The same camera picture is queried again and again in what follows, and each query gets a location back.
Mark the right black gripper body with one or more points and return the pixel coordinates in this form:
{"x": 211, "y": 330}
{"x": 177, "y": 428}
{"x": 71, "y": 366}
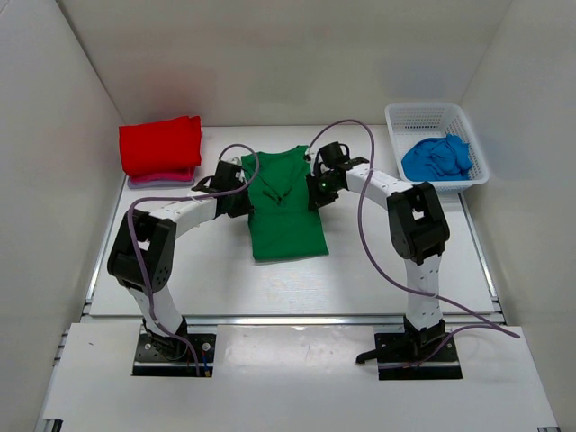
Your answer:
{"x": 323, "y": 190}

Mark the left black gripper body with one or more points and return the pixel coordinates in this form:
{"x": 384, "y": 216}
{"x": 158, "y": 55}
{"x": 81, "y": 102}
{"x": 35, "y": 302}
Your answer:
{"x": 241, "y": 202}

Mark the green t-shirt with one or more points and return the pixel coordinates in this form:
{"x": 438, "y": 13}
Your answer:
{"x": 281, "y": 226}

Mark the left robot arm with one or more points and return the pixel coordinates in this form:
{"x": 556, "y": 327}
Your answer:
{"x": 143, "y": 251}

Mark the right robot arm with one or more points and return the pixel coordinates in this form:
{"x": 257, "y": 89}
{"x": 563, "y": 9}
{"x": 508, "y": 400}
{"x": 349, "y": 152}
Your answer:
{"x": 416, "y": 220}

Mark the pink folded t-shirt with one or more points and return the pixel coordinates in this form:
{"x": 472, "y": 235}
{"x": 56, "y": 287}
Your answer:
{"x": 185, "y": 175}

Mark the red folded t-shirt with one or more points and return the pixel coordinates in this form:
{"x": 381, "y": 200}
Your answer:
{"x": 161, "y": 146}

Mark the lavender folded t-shirt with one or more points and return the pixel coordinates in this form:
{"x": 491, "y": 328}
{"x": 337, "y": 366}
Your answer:
{"x": 131, "y": 185}

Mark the white plastic basket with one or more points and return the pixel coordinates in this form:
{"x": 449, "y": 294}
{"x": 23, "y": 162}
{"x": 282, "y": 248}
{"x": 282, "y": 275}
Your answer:
{"x": 410, "y": 123}

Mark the blue crumpled t-shirt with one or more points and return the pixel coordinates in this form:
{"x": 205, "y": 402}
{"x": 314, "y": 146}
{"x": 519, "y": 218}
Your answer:
{"x": 438, "y": 160}

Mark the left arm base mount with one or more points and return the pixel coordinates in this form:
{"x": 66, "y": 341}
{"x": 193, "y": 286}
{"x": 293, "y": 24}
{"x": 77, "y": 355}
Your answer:
{"x": 156, "y": 358}

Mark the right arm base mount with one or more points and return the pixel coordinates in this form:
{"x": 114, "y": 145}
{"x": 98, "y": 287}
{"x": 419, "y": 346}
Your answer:
{"x": 428, "y": 354}

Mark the aluminium table rail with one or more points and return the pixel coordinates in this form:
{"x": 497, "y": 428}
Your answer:
{"x": 215, "y": 277}

